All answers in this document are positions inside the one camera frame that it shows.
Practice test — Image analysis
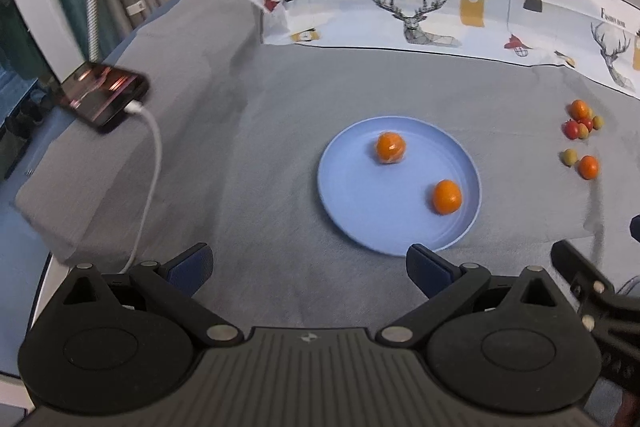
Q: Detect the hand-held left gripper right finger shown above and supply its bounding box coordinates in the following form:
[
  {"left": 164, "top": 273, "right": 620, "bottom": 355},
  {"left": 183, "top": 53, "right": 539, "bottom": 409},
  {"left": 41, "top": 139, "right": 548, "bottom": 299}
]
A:
[{"left": 375, "top": 243, "right": 559, "bottom": 349}]

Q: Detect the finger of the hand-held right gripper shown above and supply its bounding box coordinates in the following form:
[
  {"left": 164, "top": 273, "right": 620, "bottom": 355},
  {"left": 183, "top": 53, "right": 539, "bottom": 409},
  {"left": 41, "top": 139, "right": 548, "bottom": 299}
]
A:
[{"left": 550, "top": 239, "right": 617, "bottom": 308}]

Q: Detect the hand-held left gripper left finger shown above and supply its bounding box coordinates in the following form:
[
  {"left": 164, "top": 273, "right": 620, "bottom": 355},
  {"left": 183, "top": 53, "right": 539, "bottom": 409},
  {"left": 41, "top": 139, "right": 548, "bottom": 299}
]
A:
[{"left": 62, "top": 243, "right": 245, "bottom": 349}]

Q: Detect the blue round plate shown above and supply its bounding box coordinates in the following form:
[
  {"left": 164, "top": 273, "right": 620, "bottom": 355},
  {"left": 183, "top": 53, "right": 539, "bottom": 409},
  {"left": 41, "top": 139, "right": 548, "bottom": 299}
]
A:
[{"left": 316, "top": 116, "right": 482, "bottom": 258}]

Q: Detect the grey blanket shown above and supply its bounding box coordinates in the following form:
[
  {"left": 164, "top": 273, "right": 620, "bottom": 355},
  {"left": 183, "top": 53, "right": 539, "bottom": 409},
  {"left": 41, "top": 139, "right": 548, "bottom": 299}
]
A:
[{"left": 15, "top": 0, "right": 640, "bottom": 338}]

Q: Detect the black smartphone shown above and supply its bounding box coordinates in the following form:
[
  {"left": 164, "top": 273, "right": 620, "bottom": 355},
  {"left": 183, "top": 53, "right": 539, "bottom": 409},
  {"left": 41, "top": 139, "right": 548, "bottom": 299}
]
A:
[{"left": 52, "top": 62, "right": 151, "bottom": 136}]

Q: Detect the deer print cloth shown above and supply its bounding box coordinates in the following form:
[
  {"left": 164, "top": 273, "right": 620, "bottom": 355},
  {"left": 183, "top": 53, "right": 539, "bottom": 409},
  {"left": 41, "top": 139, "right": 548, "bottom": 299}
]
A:
[{"left": 199, "top": 0, "right": 640, "bottom": 100}]

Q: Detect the white charging cable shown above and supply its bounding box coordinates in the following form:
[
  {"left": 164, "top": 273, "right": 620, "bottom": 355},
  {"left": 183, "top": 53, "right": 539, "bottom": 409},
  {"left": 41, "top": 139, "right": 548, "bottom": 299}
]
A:
[{"left": 120, "top": 102, "right": 164, "bottom": 275}]

